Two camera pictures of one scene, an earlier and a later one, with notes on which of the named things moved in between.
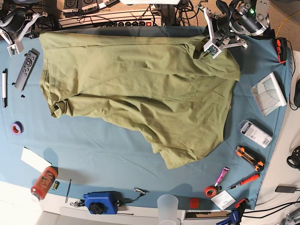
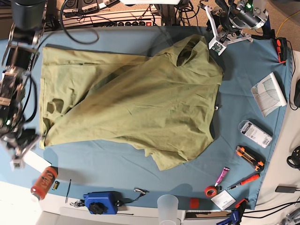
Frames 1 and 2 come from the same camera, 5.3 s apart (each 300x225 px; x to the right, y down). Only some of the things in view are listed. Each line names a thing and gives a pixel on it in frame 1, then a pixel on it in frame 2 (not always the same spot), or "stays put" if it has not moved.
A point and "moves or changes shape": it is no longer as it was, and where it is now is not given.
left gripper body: [31, 29] → [19, 142]
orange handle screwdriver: [244, 182] stays put
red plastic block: [194, 203] stays put
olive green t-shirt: [163, 86] moves or changes shape
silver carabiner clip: [143, 191] stays put
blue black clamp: [236, 216] stays put
